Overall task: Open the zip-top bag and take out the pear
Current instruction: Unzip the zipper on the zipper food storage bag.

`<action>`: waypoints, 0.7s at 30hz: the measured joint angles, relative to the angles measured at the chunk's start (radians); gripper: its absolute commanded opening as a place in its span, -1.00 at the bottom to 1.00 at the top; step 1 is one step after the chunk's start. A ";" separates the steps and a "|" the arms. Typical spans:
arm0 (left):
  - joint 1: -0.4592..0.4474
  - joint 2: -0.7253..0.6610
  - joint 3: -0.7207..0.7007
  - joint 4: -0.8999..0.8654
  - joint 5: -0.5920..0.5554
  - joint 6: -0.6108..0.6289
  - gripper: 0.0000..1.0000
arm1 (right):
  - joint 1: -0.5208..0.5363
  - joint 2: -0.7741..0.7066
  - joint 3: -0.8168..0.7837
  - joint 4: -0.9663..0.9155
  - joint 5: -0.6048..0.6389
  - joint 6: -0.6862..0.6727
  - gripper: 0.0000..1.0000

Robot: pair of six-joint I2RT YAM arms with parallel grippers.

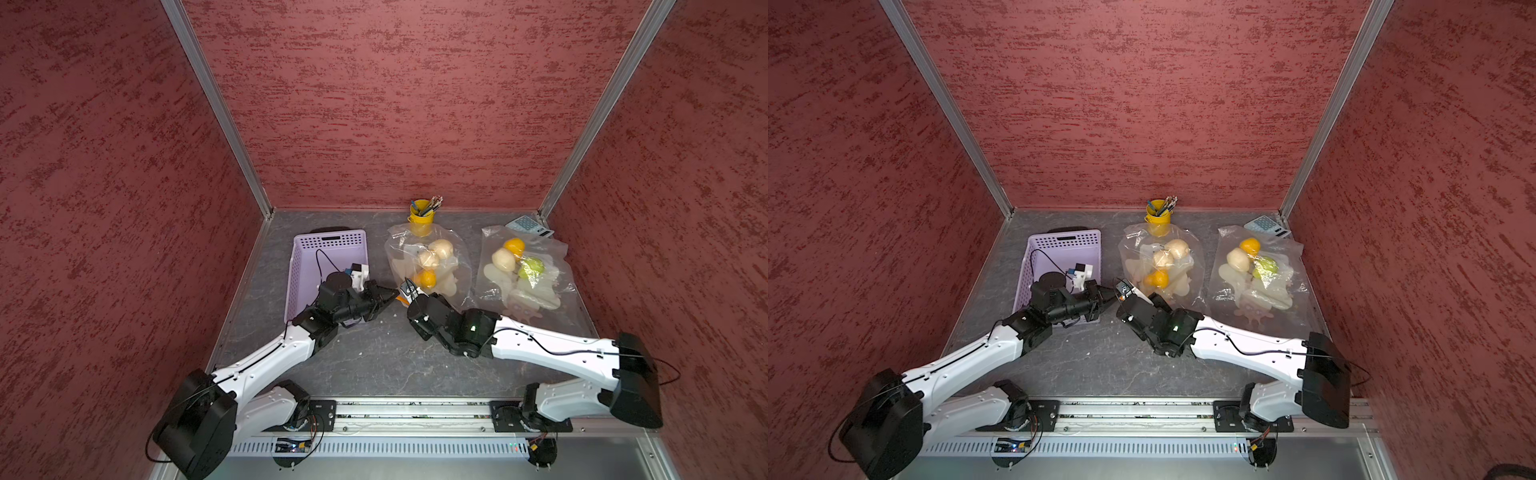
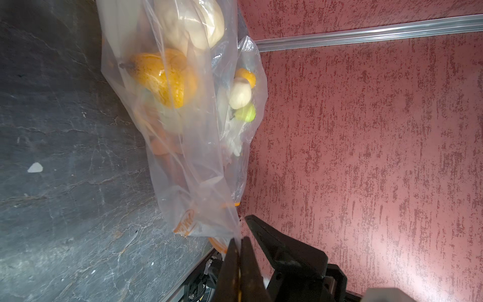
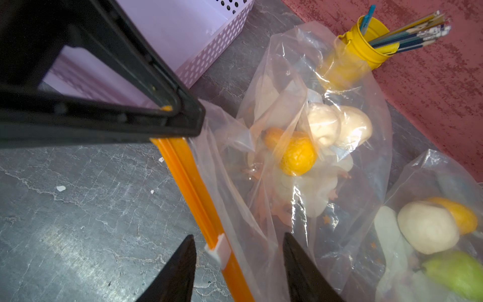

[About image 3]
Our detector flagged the clear zip-top bag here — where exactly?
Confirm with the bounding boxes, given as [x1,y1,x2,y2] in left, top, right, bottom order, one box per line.
[154,20,392,301]
[339,148,483,302]

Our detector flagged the yellow fruit in right bag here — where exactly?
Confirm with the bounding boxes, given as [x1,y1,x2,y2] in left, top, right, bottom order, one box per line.
[426,197,478,235]

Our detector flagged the beige round fruit left bag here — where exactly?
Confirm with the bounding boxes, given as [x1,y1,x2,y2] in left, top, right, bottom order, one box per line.
[331,105,373,151]

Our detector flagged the lilac perforated plastic basket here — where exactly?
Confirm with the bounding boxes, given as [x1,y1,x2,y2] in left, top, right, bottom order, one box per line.
[43,0,254,109]

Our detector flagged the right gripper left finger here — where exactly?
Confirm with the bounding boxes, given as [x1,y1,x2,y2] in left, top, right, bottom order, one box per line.
[136,235,196,302]

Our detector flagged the green pear in right bag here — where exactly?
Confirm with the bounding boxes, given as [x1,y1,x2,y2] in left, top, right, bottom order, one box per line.
[421,250,482,301]

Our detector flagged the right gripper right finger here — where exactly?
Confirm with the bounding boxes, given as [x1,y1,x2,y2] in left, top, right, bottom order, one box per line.
[283,233,343,302]

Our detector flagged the yellow pen cup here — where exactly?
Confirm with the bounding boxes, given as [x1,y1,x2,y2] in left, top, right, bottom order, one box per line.
[316,16,399,91]

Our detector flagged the cream round fruit right bag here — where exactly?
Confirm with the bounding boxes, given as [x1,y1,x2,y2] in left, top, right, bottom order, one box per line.
[397,201,460,255]

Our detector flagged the pens in cup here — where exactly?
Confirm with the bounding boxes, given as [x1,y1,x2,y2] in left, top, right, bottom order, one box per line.
[368,10,452,55]

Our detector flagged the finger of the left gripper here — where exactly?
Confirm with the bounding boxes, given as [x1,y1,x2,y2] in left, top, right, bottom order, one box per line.
[1,1,206,148]

